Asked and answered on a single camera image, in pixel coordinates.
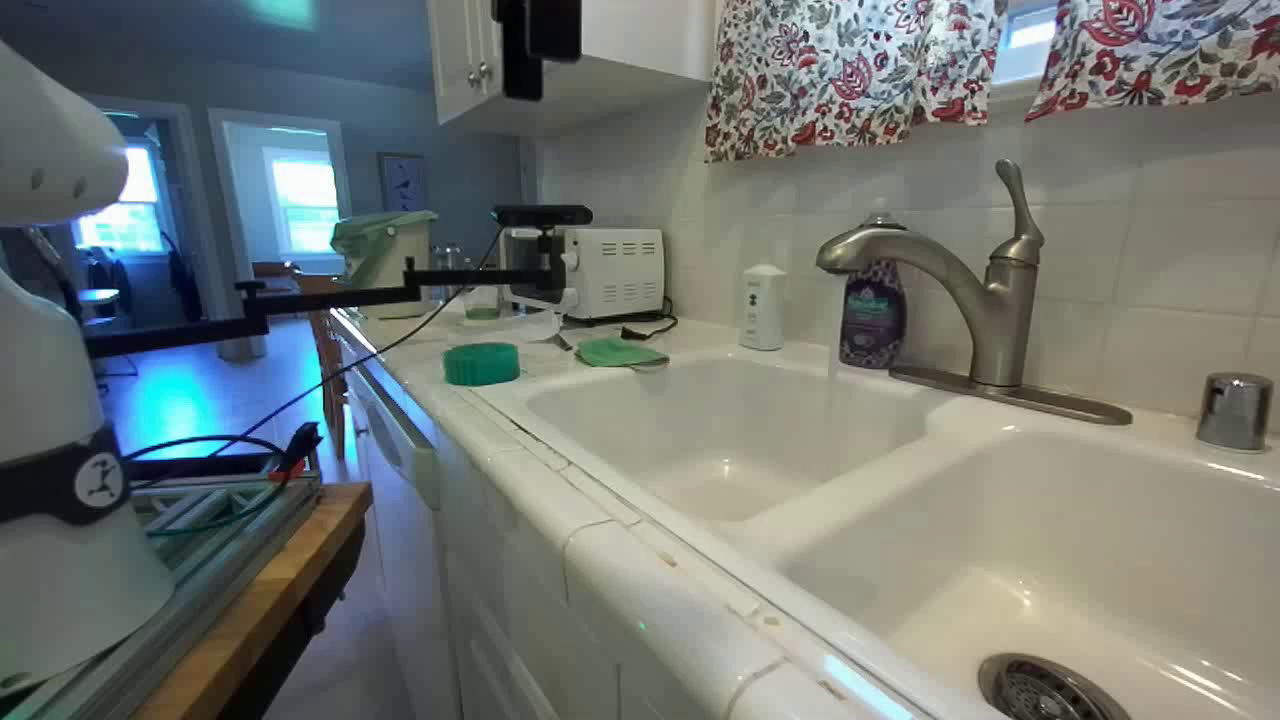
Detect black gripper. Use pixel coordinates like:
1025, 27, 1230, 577
493, 0, 582, 106

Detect brushed steel kitchen faucet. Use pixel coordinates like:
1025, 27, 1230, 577
812, 158, 1135, 432

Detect white toaster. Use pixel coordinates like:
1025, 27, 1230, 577
494, 219, 671, 327

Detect white glass door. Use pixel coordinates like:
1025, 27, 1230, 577
208, 109, 350, 282

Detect green cloth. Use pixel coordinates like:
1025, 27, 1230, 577
440, 339, 525, 394
573, 338, 671, 378

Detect floral curtain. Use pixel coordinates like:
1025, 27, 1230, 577
701, 0, 1009, 169
1018, 0, 1280, 129

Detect white soap dispenser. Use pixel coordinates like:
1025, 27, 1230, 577
736, 260, 792, 355

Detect white double sink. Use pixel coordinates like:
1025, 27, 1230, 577
510, 347, 1280, 720

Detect purple dish soap bottle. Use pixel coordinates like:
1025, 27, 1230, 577
834, 214, 912, 378

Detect white base cabinet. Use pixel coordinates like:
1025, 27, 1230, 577
335, 355, 753, 720

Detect wooden table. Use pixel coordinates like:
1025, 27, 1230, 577
130, 479, 375, 720

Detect chrome air gap cap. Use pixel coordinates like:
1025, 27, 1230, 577
1193, 372, 1274, 452

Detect metal sink drain strainer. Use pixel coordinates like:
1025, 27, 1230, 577
977, 649, 1135, 720

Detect white wall cabinet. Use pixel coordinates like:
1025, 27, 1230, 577
424, 0, 718, 136

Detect black stand camera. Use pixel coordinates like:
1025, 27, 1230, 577
488, 200, 596, 309

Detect black toaster cord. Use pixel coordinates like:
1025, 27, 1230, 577
616, 309, 685, 346

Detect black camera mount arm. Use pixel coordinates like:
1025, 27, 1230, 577
82, 256, 564, 362

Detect black camera cable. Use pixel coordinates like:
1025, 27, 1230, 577
119, 286, 464, 473

